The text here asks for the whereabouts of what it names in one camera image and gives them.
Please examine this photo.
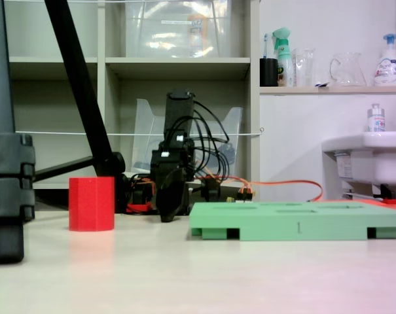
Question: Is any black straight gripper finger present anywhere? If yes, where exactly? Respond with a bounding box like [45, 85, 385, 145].
[180, 179, 191, 217]

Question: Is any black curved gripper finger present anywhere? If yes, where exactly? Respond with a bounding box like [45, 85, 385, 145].
[158, 167, 185, 224]

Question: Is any red octagonal pillar block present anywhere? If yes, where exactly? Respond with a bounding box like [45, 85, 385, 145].
[68, 177, 116, 232]

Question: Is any black clamp knob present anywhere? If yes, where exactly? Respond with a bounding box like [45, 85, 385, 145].
[200, 178, 221, 202]

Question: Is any red clamp base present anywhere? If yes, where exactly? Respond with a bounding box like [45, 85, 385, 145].
[125, 201, 153, 214]

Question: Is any clear plastic file tray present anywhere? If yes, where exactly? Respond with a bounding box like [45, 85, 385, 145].
[131, 97, 243, 178]

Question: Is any beige shelf unit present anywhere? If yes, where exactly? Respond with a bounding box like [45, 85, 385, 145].
[3, 0, 261, 190]

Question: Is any black tripod brace bar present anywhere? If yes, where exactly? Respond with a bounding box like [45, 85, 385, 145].
[33, 156, 94, 183]

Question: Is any slanted black tripod leg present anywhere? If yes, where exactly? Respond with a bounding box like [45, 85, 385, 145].
[43, 0, 125, 213]

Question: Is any clear plastic storage box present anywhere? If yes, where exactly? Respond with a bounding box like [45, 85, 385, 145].
[124, 0, 233, 58]

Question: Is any green shape sorter board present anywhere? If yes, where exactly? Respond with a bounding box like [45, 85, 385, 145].
[188, 201, 396, 242]

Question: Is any orange labelled bottle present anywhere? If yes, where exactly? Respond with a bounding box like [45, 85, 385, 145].
[187, 12, 212, 50]

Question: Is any black cup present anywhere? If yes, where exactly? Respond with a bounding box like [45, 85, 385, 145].
[259, 58, 279, 88]

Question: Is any green spray bottle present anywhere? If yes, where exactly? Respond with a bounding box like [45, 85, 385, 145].
[272, 27, 295, 88]

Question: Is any clear measuring cup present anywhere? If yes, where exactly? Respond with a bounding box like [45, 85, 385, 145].
[292, 48, 316, 88]

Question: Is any thick grey tripod leg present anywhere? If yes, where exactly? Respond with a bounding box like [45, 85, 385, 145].
[0, 0, 37, 264]

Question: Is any white sink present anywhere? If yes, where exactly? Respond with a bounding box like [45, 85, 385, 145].
[321, 130, 396, 188]

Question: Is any clear glass pitcher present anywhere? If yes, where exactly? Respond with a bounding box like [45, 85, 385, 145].
[329, 52, 367, 87]

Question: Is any clear sanitizer bottle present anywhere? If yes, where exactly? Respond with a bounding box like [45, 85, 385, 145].
[367, 103, 387, 133]

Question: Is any white foam soap bottle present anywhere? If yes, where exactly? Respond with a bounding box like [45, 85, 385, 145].
[373, 33, 396, 87]

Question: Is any black motor with orange wires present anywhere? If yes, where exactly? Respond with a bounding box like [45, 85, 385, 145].
[129, 174, 156, 206]

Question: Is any thin black arm wire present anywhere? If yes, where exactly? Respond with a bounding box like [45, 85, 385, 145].
[171, 116, 219, 178]
[192, 99, 232, 179]

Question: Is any white stretched cord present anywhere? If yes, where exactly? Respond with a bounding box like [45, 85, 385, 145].
[14, 127, 265, 137]

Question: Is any orange cable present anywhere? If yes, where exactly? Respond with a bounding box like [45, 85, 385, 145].
[197, 175, 323, 203]

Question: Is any black bracket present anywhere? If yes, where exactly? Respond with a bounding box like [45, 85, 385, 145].
[378, 184, 396, 200]

